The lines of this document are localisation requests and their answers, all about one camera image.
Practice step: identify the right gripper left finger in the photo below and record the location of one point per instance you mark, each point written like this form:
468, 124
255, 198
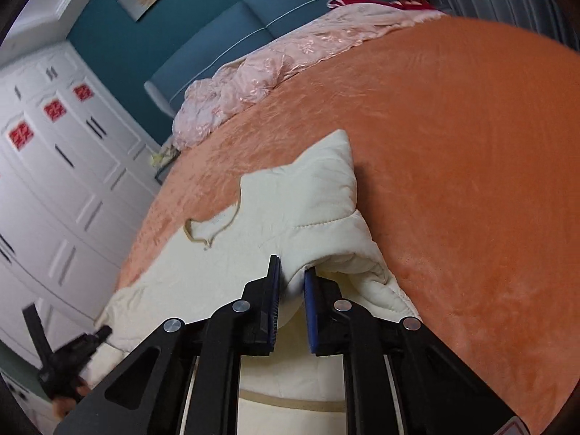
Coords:
184, 378

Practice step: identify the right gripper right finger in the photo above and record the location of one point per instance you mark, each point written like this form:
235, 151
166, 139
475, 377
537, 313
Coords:
399, 377

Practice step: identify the cream quilted jacket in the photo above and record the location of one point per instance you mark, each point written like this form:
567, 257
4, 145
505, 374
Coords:
251, 259

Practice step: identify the white wardrobe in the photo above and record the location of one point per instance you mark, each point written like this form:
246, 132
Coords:
76, 182

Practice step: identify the clutter on nightstand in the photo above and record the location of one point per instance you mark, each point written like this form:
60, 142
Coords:
167, 153

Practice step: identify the orange plush bed blanket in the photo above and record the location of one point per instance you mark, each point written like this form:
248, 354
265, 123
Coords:
465, 137

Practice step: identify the pink sequined quilt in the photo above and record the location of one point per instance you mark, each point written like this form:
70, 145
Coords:
243, 83

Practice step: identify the red pillow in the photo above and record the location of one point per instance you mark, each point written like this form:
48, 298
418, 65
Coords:
405, 5

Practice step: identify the blue upholstered headboard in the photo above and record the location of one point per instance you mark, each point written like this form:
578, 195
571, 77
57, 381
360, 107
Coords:
244, 27

